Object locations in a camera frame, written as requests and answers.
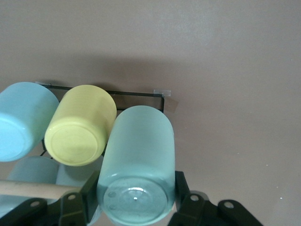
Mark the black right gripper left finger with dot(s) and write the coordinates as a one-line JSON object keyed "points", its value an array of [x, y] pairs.
{"points": [[70, 207]]}

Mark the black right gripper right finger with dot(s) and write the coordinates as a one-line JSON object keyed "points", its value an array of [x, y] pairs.
{"points": [[200, 212]]}

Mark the pale green plastic cup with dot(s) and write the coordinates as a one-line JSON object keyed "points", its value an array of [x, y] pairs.
{"points": [[138, 153]]}

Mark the light blue plastic cup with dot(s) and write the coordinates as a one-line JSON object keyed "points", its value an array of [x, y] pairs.
{"points": [[21, 117]]}

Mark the yellow plastic cup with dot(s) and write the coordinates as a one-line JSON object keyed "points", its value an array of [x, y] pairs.
{"points": [[80, 127]]}

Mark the clear tape strip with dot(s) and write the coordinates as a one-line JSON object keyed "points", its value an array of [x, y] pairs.
{"points": [[162, 92]]}

